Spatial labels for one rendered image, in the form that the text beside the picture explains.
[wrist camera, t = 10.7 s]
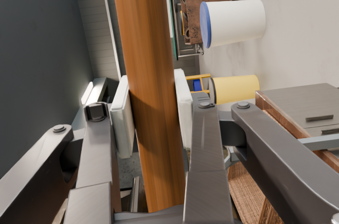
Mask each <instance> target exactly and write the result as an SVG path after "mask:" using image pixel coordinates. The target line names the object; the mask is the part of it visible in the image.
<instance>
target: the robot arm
mask: <svg viewBox="0 0 339 224"><path fill-rule="evenodd" d="M174 74H175V86H176V95H177V104H178V113H179V123H180V129H181V135H182V141H183V148H184V149H186V151H187V150H190V151H191V152H190V167H189V171H187V176H186V189H185V202H184V204H179V205H175V206H172V207H169V208H166V209H162V210H159V211H156V212H152V213H145V212H127V211H123V212H122V207H121V194H120V180H119V167H118V157H120V158H121V159H122V158H130V156H132V151H133V142H134V134H135V124H134V118H133V112H132V105H131V99H130V93H129V86H128V79H127V75H124V76H122V78H121V80H120V83H119V86H118V89H117V92H116V94H115V97H114V100H113V102H112V103H109V104H107V103H106V102H94V103H90V104H87V105H86V106H84V107H83V110H84V115H85V119H86V125H85V128H83V129H80V130H76V131H73V128H72V126H71V125H56V126H54V127H53V128H50V129H49V130H48V131H47V132H46V133H45V134H44V135H43V136H42V137H41V138H40V139H39V140H38V141H37V142H36V143H35V144H34V145H33V146H32V147H31V148H30V149H29V150H28V151H27V152H26V153H25V154H24V155H23V157H22V158H21V159H20V160H19V161H18V162H17V163H16V164H15V165H14V166H13V167H12V168H11V169H10V170H9V171H8V172H7V173H6V174H5V175H4V176H3V177H2V178H1V179H0V224H52V222H53V221H54V219H55V217H56V215H57V213H58V212H59V210H60V208H61V206H62V205H63V203H64V201H65V199H66V197H67V196H68V195H69V196H68V201H67V207H66V212H65V218H64V223H63V224H244V223H242V222H241V221H239V220H238V219H236V218H234V217H233V211H232V204H231V197H230V189H229V182H228V175H227V170H226V169H225V163H224V155H223V148H222V146H232V147H233V151H234V153H235V155H236V156H237V157H238V159H239V160H240V162H241V163H242V164H243V166H244V167H245V169H246V170H247V171H248V173H249V174H250V176H251V177H252V179H253V180H254V181H255V183H256V184H257V186H258V187H259V188H260V190H261V191H262V193H263V194H264V195H265V197H266V198H267V200H268V201H269V202H270V204H271V205H272V207H273V208H274V210H275V211H276V212H277V214H278V215H279V216H280V218H281V219H282V221H283V222H284V223H285V224H339V173H338V172H336V171H335V170H334V169H333V168H331V167H330V166H329V165H328V164H327V163H325V162H324V161H323V160H322V159H321V158H319V157H318V156H317V155H316V154H315V153H313V152H312V151H311V150H310V149H308V148H307V147H306V146H305V145H304V144H302V143H301V142H300V141H299V140H298V139H296V138H295V137H294V136H293V135H291V134H290V133H289V132H288V131H287V130H285V129H284V128H283V127H282V126H280V125H279V124H278V123H277V122H276V121H274V120H273V119H272V118H271V117H270V116H268V115H267V114H266V113H265V112H263V111H262V110H261V109H260V108H259V107H257V106H256V105H255V104H253V103H249V102H244V101H243V102H238V103H235V104H233V105H232V106H231V111H223V110H218V109H217V105H216V104H215V103H212V102H211V100H210V98H209V96H208V94H207V93H205V92H195V93H190V90H189V87H188V84H187V81H186V78H185V75H184V71H183V70H182V69H175V70H174ZM116 150H117V152H118V157H117V152H116ZM76 180H77V183H76V188H75V189H72V187H73V185H74V183H75V181H76Z"/></svg>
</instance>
